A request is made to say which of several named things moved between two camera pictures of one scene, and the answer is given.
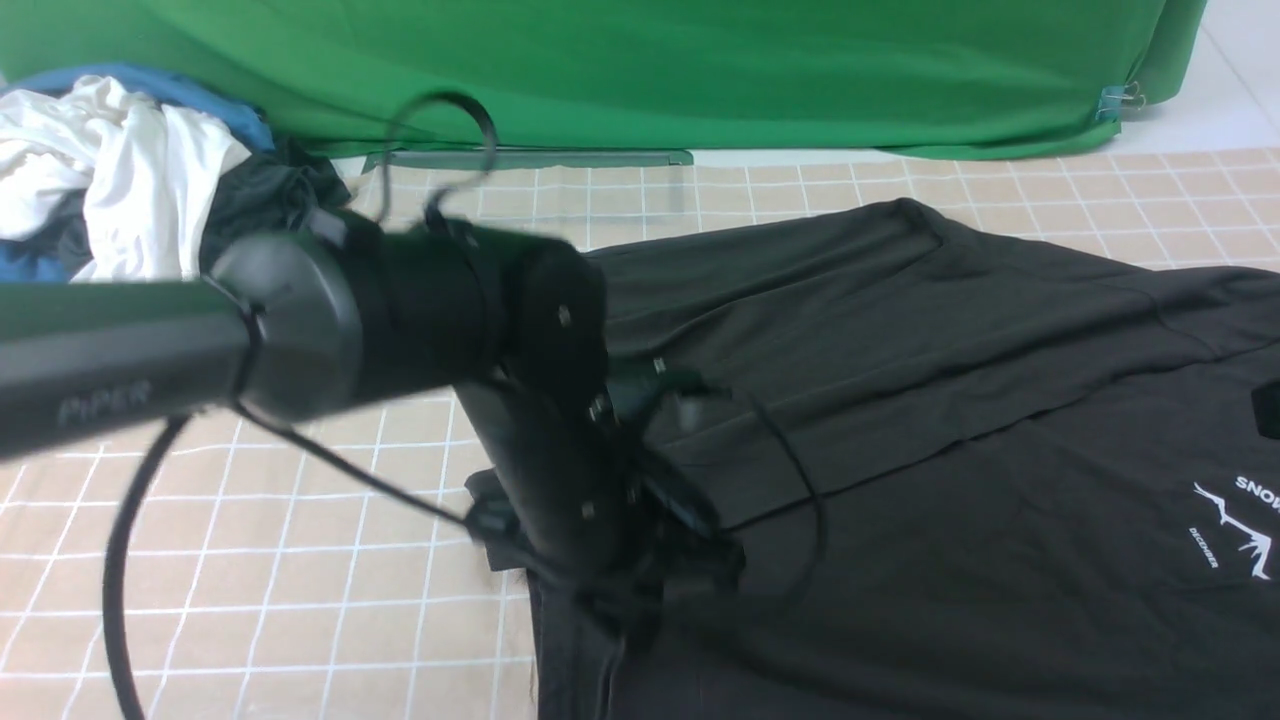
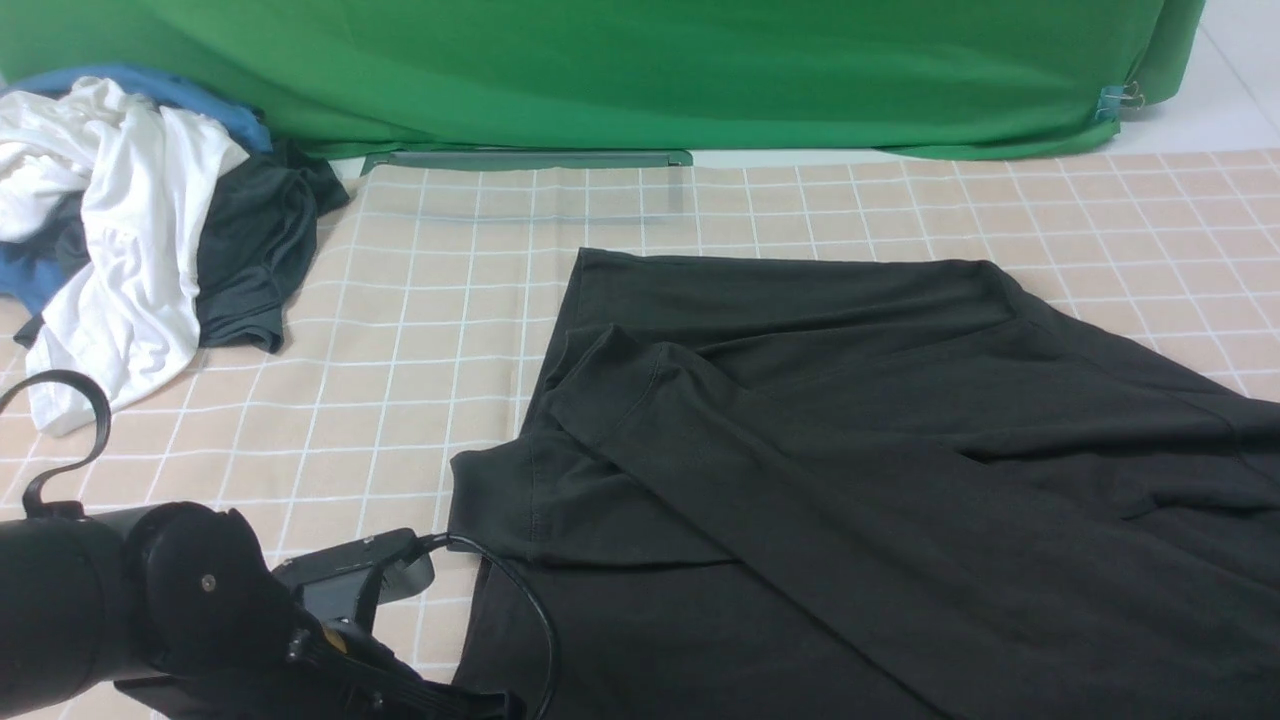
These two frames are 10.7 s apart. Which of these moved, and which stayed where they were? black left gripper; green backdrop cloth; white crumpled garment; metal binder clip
Moved: black left gripper
Stayed: metal binder clip; white crumpled garment; green backdrop cloth
